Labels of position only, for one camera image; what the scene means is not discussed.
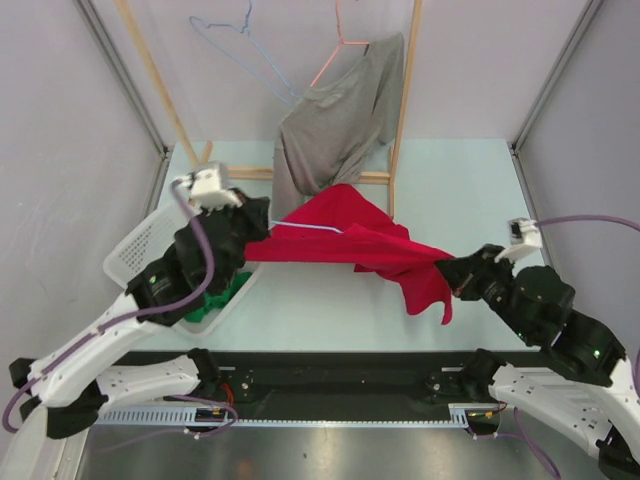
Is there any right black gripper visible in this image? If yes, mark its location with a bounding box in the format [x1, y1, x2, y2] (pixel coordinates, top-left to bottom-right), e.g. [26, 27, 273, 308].
[435, 242, 539, 343]

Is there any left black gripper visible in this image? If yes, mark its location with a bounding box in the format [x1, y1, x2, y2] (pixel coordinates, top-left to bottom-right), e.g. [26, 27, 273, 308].
[196, 187, 269, 292]

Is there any green t shirt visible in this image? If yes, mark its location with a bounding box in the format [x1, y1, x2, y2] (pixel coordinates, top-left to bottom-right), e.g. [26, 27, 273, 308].
[184, 271, 253, 324]

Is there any blue wire hanger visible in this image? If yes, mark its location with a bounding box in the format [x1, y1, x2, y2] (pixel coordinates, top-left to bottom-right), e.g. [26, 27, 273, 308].
[188, 1, 300, 107]
[269, 220, 344, 234]

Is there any red t shirt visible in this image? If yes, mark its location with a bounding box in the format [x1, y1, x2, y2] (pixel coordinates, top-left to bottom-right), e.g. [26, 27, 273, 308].
[245, 184, 453, 325]

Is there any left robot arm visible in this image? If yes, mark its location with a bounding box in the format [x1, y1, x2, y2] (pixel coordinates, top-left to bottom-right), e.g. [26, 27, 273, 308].
[2, 189, 270, 439]

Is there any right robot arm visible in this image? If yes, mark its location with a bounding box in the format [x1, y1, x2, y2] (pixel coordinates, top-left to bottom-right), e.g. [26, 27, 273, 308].
[435, 244, 639, 479]

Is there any grey t shirt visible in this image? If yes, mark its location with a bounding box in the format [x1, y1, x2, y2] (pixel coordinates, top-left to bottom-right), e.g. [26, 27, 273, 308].
[271, 32, 405, 220]

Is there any wooden clothes rack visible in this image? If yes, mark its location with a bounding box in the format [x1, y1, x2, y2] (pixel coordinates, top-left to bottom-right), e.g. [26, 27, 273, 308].
[113, 0, 424, 221]

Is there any white plastic basket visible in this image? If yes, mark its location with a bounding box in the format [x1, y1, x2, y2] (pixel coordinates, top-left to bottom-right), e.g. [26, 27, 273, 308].
[103, 203, 263, 338]

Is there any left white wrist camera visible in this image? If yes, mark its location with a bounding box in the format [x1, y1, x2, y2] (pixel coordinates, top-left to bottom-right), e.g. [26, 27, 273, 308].
[176, 163, 242, 210]

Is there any white cable duct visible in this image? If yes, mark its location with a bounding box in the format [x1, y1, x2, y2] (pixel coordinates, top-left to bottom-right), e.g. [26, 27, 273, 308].
[96, 403, 471, 429]

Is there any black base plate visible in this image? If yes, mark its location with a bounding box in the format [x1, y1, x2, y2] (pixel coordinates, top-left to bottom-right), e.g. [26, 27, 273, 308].
[119, 349, 551, 422]

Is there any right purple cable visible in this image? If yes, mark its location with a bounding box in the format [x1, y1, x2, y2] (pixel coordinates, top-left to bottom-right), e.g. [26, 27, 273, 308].
[512, 214, 640, 479]

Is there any pink wire hanger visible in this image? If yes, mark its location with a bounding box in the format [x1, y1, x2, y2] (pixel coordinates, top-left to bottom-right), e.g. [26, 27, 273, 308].
[310, 0, 369, 88]

